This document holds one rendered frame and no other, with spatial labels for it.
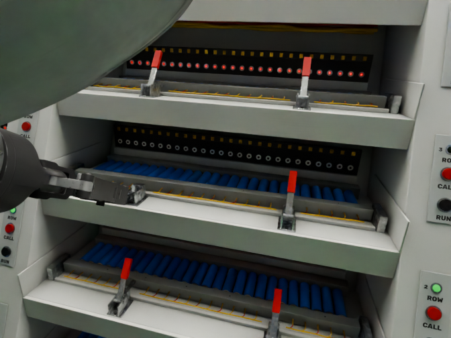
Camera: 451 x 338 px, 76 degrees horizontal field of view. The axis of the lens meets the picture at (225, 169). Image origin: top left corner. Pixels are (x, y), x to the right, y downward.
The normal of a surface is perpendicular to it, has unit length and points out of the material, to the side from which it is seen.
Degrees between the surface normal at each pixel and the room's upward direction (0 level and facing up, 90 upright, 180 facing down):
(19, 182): 100
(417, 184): 90
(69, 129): 90
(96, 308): 23
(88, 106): 113
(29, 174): 88
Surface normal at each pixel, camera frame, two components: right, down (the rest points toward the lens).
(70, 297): 0.05, -0.94
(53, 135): 0.97, 0.12
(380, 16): -0.23, 0.32
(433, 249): -0.19, -0.06
